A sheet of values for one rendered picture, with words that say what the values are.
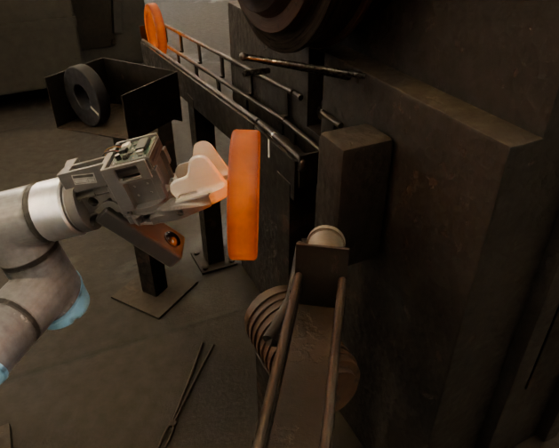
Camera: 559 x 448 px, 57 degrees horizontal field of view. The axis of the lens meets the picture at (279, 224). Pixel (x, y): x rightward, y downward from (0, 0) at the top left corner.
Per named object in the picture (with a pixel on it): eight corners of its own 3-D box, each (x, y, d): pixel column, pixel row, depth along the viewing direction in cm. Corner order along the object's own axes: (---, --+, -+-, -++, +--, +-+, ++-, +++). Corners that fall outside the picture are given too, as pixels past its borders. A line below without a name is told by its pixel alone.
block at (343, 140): (359, 235, 101) (371, 119, 88) (383, 257, 95) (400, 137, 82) (311, 249, 97) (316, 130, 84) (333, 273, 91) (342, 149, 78)
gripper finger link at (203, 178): (236, 150, 55) (156, 170, 57) (252, 196, 59) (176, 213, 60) (239, 138, 58) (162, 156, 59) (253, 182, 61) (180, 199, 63)
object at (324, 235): (344, 259, 83) (347, 226, 80) (340, 292, 75) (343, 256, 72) (307, 255, 83) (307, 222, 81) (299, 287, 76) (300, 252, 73)
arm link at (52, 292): (12, 352, 68) (-36, 289, 62) (61, 295, 77) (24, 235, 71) (59, 353, 65) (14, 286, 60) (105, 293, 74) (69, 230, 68)
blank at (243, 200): (258, 260, 69) (232, 260, 69) (260, 146, 70) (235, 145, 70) (256, 260, 54) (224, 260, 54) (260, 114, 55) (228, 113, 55)
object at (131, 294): (141, 260, 185) (103, 57, 145) (201, 283, 175) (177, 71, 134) (99, 292, 171) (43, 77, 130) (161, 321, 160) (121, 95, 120)
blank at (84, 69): (73, 98, 142) (62, 101, 140) (75, 51, 131) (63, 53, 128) (108, 133, 138) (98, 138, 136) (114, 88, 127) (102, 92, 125)
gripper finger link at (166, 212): (206, 201, 57) (132, 218, 59) (211, 212, 58) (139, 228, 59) (211, 180, 61) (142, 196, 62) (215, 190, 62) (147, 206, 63)
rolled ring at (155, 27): (152, 4, 176) (162, 4, 177) (140, 2, 191) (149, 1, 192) (161, 60, 185) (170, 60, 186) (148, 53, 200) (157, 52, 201)
